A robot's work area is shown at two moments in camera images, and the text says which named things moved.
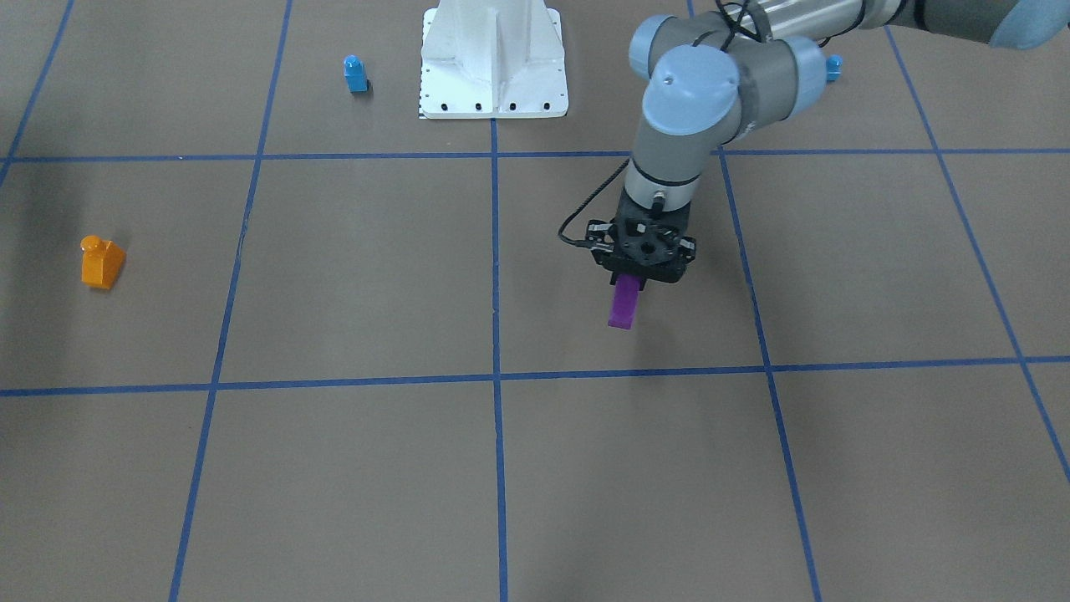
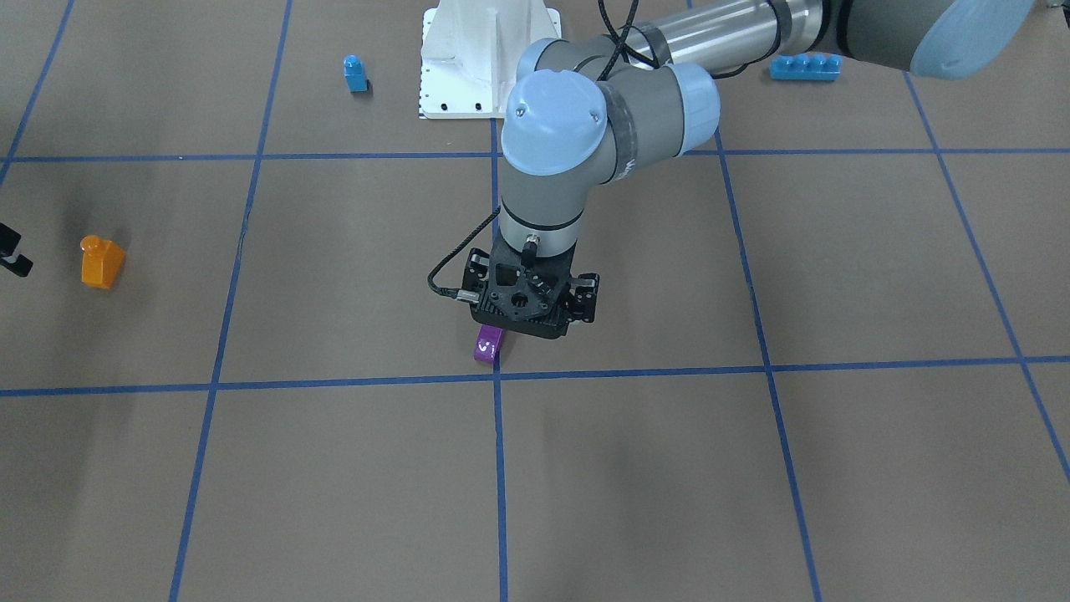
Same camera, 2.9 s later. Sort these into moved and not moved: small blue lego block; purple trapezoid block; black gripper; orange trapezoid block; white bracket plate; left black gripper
Moved: left black gripper; purple trapezoid block; black gripper
Not moved: orange trapezoid block; white bracket plate; small blue lego block
